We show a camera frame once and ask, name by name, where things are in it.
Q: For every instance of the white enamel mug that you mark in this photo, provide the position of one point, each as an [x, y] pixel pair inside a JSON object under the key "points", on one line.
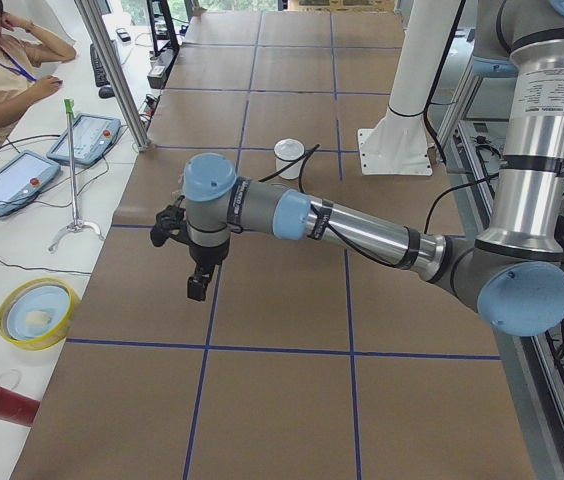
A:
{"points": [[288, 170]]}

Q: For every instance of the yellow tape roll with dish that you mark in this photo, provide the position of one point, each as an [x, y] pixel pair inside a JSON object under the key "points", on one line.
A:
{"points": [[38, 313]]}

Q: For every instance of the far teach pendant tablet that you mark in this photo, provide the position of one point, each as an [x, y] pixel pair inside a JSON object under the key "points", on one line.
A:
{"points": [[92, 136]]}

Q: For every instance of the teach pendant tablet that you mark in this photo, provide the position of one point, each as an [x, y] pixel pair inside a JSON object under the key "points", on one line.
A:
{"points": [[92, 136], [22, 179]]}

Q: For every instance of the near teach pendant tablet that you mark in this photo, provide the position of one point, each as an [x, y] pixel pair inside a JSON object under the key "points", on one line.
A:
{"points": [[22, 179]]}

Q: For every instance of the black computer mouse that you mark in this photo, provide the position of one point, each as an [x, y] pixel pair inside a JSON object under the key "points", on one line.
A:
{"points": [[106, 92]]}

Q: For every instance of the black computer keyboard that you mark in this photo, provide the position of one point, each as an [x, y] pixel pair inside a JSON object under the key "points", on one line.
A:
{"points": [[99, 72]]}

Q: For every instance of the red cylinder tube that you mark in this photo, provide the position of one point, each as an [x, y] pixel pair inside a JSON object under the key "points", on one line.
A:
{"points": [[17, 408]]}

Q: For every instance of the seated person in beige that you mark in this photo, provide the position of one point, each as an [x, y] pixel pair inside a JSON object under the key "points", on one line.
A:
{"points": [[25, 46]]}

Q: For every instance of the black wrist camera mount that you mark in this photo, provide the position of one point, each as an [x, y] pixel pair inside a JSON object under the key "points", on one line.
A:
{"points": [[170, 223]]}

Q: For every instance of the green handled reacher grabber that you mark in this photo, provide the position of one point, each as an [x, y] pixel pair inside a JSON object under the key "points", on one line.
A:
{"points": [[77, 224]]}

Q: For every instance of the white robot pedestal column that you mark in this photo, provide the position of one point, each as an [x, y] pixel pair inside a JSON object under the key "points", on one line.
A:
{"points": [[398, 144]]}

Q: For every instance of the aluminium frame post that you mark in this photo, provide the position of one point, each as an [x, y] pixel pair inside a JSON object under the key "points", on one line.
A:
{"points": [[95, 26]]}

